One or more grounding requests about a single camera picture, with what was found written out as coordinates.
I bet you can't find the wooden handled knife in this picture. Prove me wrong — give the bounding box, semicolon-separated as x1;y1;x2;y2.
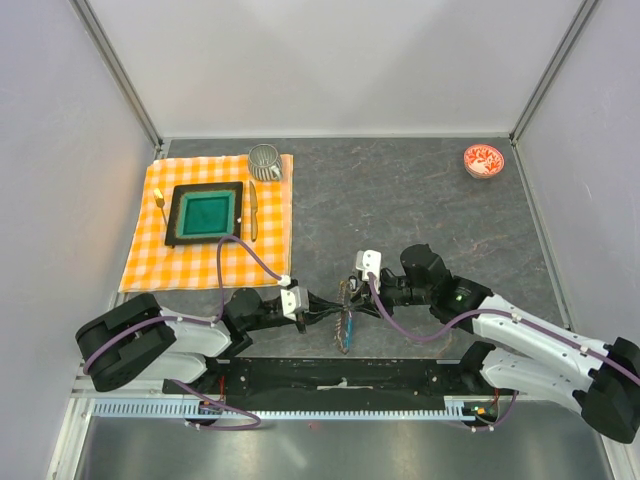
249;181;259;242

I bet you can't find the gold fork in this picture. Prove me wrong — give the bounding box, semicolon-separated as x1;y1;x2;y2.
153;188;168;225

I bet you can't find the green square plate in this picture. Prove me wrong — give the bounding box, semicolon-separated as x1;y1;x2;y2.
164;182;244;248

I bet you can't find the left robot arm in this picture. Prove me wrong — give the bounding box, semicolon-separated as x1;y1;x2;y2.
75;286;343;393

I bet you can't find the blue keyring with metal rings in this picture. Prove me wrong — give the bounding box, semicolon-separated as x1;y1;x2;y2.
335;277;357;355

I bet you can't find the grey striped mug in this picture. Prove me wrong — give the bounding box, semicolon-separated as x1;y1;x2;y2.
247;144;284;182

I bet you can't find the purple cable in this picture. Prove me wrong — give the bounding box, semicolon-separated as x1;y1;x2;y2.
82;236;291;431
368;272;640;432

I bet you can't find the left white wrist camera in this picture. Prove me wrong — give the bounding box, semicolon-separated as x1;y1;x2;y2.
278;275;309;321

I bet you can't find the grey cable duct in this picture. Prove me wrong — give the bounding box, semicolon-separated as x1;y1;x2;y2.
91;398;475;422

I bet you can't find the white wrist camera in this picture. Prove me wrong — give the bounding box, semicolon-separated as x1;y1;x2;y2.
278;275;309;321
355;250;382;293

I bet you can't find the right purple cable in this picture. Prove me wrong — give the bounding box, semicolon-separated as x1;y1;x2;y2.
368;272;640;432

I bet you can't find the orange checkered cloth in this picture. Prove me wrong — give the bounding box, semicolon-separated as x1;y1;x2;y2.
119;154;294;292

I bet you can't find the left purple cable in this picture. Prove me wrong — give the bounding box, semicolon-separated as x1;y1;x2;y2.
82;236;291;431

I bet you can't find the red patterned bowl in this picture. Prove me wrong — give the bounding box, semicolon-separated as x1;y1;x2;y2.
463;144;505;179

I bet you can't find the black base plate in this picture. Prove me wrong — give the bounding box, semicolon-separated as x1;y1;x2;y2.
162;356;521;414

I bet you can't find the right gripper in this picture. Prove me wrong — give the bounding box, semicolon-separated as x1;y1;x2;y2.
349;267;433;319

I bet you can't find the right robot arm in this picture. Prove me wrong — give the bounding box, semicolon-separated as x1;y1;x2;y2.
350;244;639;444

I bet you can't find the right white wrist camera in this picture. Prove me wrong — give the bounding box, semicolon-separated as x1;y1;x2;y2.
355;250;382;293

